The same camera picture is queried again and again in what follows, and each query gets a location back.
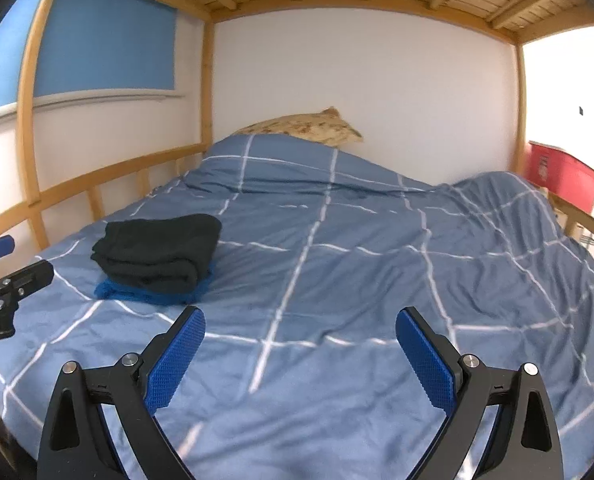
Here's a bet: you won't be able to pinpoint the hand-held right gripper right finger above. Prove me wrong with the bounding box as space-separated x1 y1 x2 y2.
396 306 565 480

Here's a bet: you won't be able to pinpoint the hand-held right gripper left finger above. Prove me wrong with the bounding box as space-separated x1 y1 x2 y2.
37 305 206 480

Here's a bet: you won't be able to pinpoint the blue garment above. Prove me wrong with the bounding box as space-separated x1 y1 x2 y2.
94 260 216 307

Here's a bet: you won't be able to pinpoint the black pants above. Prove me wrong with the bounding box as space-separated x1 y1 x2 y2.
91 214 222 306

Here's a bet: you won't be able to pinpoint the blue checked blanket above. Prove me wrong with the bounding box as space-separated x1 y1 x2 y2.
0 135 594 480

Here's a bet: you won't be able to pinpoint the blue window blind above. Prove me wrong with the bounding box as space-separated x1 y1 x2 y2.
33 0 178 100

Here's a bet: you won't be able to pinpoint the red storage box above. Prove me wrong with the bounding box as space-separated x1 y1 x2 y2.
524 141 594 216

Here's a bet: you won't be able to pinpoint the beige patterned pillow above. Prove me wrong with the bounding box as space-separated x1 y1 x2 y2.
232 106 364 147

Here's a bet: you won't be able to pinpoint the wooden bunk bed frame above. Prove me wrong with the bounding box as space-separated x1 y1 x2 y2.
0 0 594 281

